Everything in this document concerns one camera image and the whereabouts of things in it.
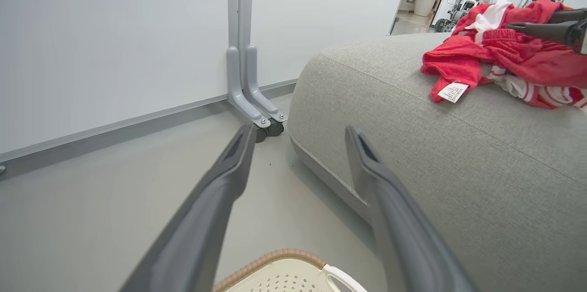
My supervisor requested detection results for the red garment with white stripe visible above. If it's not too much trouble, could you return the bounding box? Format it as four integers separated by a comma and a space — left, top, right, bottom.
452, 0, 587, 77

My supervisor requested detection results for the grey partition foot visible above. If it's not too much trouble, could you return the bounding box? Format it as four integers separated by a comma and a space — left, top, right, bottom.
226, 46, 271, 129
244, 44, 288, 123

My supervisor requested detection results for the white plant pot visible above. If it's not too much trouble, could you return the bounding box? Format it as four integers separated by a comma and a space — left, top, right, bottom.
413, 0, 437, 18

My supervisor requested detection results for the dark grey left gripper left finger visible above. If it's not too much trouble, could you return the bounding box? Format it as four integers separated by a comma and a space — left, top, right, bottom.
119, 124, 257, 292

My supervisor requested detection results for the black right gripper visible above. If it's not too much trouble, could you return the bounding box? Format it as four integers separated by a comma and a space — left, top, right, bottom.
506, 7, 587, 56

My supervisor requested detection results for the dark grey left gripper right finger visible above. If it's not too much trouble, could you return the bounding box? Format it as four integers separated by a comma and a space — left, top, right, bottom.
345, 126, 478, 292

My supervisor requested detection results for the white perforated laundry basket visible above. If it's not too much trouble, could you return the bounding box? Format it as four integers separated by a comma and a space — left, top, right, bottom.
212, 248, 368, 292

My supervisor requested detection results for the red sports jersey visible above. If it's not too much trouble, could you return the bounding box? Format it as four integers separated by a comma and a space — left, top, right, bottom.
421, 35, 587, 110

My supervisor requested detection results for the grey fabric sofa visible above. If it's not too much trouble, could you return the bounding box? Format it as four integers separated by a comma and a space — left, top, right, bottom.
288, 32, 587, 292

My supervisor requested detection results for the white partition panel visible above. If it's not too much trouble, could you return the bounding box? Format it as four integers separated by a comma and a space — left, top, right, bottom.
247, 0, 416, 100
0, 0, 241, 182

